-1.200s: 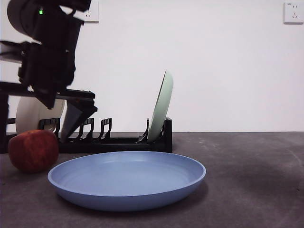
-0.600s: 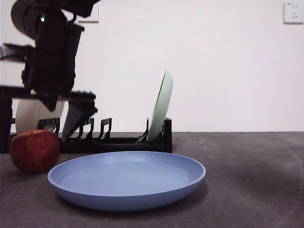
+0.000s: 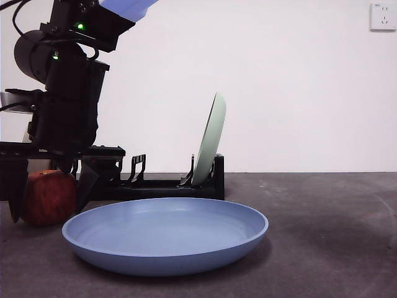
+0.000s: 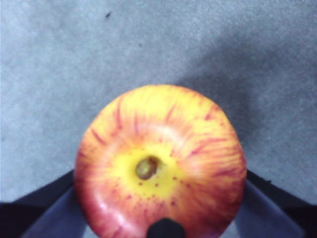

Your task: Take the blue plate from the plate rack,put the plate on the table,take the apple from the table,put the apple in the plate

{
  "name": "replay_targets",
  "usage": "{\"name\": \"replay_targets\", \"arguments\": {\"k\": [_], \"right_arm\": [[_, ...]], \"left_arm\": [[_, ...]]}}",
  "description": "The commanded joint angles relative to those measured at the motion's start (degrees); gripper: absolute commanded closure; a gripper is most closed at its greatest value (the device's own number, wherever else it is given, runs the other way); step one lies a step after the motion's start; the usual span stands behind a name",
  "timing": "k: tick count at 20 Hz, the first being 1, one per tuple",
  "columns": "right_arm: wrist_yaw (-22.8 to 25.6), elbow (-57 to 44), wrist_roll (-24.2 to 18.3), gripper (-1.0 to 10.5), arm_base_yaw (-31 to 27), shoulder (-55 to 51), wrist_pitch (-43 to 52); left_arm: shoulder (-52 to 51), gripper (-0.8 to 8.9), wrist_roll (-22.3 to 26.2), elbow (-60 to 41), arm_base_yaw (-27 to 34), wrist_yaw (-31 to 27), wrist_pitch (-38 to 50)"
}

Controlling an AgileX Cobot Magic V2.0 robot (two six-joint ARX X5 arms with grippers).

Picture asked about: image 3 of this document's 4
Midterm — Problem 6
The red apple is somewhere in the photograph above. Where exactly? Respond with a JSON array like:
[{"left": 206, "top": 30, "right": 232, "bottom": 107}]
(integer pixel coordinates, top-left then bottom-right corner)
[{"left": 24, "top": 169, "right": 78, "bottom": 227}]

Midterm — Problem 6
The blue plate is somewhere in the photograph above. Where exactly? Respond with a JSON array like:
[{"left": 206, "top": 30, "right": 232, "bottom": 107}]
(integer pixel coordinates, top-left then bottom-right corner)
[{"left": 61, "top": 197, "right": 269, "bottom": 278}]

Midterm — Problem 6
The beige plate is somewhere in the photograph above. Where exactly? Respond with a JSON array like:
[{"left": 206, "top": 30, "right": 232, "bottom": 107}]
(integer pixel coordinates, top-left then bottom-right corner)
[{"left": 22, "top": 129, "right": 58, "bottom": 172}]

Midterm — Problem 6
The black plate rack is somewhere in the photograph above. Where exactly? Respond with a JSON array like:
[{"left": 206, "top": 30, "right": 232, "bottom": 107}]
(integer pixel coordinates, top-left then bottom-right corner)
[{"left": 0, "top": 153, "right": 225, "bottom": 202}]

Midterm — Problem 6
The green plate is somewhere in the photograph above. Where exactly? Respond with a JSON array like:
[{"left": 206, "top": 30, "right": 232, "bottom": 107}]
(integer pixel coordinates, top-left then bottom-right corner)
[{"left": 191, "top": 92, "right": 226, "bottom": 186}]

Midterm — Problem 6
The blue plastic cover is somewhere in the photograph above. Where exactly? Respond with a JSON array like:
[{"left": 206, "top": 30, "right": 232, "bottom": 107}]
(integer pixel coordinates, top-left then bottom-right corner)
[{"left": 98, "top": 0, "right": 159, "bottom": 23}]

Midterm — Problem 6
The white wall socket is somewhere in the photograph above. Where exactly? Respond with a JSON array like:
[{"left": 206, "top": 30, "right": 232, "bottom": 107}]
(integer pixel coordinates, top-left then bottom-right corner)
[{"left": 369, "top": 2, "right": 397, "bottom": 32}]

